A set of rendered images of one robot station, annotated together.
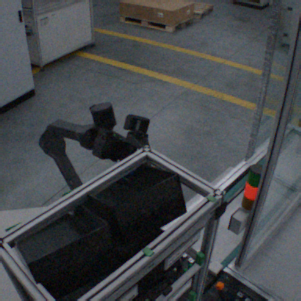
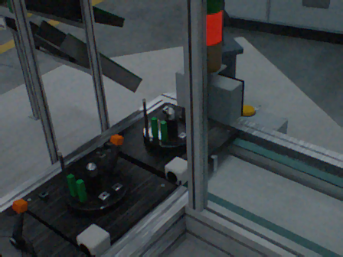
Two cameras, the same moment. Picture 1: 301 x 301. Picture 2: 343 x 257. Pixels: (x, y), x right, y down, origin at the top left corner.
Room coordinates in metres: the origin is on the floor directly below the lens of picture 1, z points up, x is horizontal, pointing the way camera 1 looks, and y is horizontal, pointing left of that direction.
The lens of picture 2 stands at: (0.65, -1.02, 1.61)
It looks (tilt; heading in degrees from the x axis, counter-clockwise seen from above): 35 degrees down; 86
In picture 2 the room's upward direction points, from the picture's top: 3 degrees counter-clockwise
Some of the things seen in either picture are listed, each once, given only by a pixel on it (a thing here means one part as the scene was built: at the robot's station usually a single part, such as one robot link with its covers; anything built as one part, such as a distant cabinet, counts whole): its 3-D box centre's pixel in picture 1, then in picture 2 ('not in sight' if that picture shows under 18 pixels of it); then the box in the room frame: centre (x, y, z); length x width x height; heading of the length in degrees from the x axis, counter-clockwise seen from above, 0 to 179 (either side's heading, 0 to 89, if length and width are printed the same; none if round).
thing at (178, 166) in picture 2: (214, 269); (178, 171); (0.72, -0.25, 0.97); 0.05 x 0.05 x 0.04; 46
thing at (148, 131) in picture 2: (177, 269); (171, 132); (0.71, -0.11, 0.98); 0.14 x 0.14 x 0.02
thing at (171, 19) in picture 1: (156, 12); not in sight; (6.72, -0.19, 0.20); 1.20 x 0.80 x 0.41; 55
